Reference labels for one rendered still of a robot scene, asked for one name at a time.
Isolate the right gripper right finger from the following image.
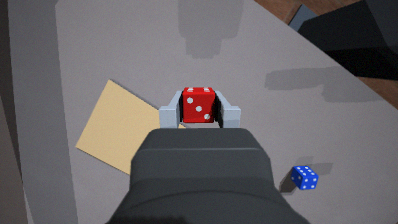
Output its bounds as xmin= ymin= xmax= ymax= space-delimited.
xmin=214 ymin=91 xmax=241 ymax=128

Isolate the beige flat mat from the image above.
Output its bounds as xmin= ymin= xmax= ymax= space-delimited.
xmin=76 ymin=80 xmax=160 ymax=175

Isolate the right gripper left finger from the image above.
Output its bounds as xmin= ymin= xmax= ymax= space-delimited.
xmin=159 ymin=91 xmax=183 ymax=128

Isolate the blue die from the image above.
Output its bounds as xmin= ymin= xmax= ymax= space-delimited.
xmin=291 ymin=166 xmax=319 ymax=190

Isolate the red die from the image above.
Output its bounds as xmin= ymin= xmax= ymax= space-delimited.
xmin=182 ymin=87 xmax=215 ymax=123

